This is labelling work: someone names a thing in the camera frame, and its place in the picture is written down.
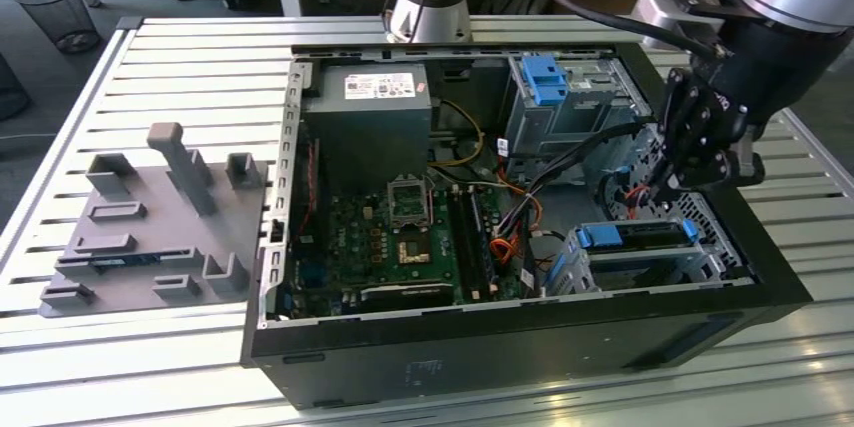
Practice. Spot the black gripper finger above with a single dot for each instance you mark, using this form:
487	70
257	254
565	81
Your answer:
683	117
716	167

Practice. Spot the hard disk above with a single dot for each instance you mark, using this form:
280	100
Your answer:
600	237

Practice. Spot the black RAM slot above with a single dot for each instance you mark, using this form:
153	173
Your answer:
459	237

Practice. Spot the blue drive bay latch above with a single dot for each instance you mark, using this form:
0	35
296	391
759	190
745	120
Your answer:
543	79

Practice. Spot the metal optical drive cage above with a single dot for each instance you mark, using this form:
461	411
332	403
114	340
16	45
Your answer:
533	127

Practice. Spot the white barcode tag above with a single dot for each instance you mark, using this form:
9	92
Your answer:
503	146

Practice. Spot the black RAM stick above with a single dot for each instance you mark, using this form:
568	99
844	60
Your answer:
481	247

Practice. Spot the grey power supply unit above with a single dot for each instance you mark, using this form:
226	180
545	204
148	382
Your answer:
366	137

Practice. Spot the CPU socket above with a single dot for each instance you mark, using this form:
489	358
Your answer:
413	252

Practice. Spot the black PC case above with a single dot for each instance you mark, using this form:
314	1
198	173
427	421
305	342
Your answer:
467	347

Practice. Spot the black graphics card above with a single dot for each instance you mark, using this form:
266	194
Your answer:
407	294

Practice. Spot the green motherboard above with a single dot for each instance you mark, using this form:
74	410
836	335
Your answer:
346	227

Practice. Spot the grey parts rack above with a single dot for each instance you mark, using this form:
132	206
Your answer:
160	217

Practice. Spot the RAM stick on rack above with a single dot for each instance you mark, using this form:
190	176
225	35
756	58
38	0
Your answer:
122	261

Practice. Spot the black mesh wastebasket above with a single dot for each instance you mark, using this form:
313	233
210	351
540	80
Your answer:
56	17

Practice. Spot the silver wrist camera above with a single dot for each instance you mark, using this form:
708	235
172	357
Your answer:
656	12

